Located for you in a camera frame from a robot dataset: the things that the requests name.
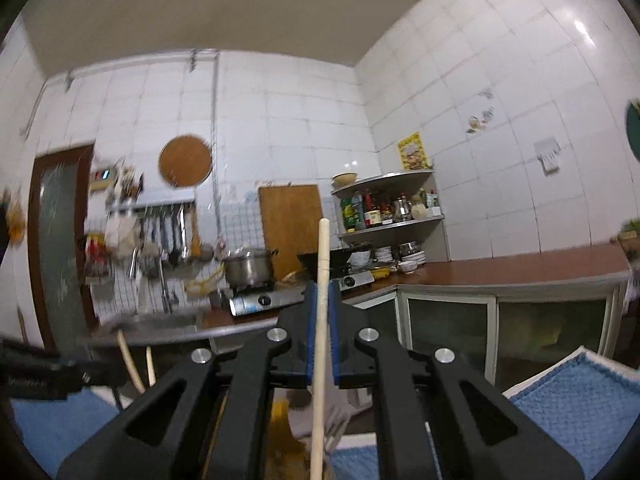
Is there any steel sink faucet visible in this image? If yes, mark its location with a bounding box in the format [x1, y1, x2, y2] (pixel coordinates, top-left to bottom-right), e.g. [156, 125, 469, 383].
[127, 245, 177, 314]

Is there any black wok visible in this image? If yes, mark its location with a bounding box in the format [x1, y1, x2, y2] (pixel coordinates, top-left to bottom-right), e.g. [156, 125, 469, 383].
[297, 244, 372, 274]

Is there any steel gas stove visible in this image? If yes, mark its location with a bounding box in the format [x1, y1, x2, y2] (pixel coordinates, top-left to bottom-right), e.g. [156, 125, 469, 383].
[228, 271, 374, 318]

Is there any blue knitted table cloth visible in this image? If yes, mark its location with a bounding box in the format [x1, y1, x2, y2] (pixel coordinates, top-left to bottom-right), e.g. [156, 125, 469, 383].
[9, 348, 639, 479]

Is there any wooden cutting board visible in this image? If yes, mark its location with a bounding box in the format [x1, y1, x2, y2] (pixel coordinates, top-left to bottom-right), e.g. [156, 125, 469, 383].
[258, 184, 323, 281]

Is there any kitchen counter with cabinets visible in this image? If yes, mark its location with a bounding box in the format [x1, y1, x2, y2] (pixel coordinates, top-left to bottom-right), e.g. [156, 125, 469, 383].
[79, 244, 634, 391]

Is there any dark wooden glass door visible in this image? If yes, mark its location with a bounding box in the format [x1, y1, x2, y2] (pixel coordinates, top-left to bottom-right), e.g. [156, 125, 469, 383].
[27, 143, 98, 353]

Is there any steel kitchen sink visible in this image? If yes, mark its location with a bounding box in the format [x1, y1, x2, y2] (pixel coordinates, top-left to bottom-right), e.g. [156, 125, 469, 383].
[108, 313, 200, 334]

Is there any yellow wall poster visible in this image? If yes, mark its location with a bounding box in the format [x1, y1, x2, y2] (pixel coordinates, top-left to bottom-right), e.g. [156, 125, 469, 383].
[397, 132, 432, 170]

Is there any round woven tray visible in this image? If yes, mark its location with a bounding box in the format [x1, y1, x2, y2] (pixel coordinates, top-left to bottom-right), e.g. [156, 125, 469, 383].
[158, 134, 213, 188]

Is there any corner steel shelf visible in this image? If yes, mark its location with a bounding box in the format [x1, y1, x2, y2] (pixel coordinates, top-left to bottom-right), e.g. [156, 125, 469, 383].
[331, 169, 449, 262]

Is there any yellow perforated utensil holder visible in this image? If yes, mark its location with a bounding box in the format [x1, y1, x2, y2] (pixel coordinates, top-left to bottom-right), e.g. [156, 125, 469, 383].
[264, 389, 311, 479]

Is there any steel cooking pot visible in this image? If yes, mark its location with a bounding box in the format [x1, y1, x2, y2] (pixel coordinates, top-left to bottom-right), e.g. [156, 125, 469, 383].
[224, 247, 279, 288]

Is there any steel hanging utensil rack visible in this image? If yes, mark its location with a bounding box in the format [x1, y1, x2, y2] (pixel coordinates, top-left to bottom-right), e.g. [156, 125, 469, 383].
[105, 188, 196, 214]

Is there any white wall socket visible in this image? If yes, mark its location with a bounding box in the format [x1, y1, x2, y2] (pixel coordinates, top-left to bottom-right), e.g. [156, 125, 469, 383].
[534, 138, 561, 176]

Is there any green round wall board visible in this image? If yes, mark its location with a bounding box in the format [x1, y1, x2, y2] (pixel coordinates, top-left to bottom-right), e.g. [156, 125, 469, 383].
[625, 101, 640, 160]

